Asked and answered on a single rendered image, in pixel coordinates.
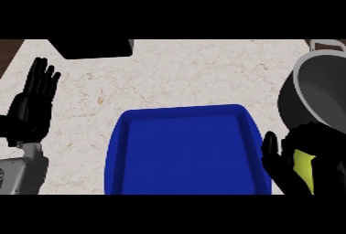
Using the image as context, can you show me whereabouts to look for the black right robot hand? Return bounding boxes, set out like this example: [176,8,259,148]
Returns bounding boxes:
[260,122,346,196]

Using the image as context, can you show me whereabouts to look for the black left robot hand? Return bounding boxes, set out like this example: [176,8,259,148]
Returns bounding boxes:
[0,57,62,148]

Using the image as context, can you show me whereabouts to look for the yellow-green pear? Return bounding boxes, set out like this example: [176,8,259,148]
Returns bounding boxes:
[291,148,318,195]

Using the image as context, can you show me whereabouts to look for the grey metal pot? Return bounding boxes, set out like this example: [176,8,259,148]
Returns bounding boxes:
[276,39,346,136]

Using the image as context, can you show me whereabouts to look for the blue plastic tray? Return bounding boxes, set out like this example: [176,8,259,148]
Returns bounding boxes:
[102,103,274,196]

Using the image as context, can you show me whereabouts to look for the black appliance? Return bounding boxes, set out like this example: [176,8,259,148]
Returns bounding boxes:
[47,39,135,60]

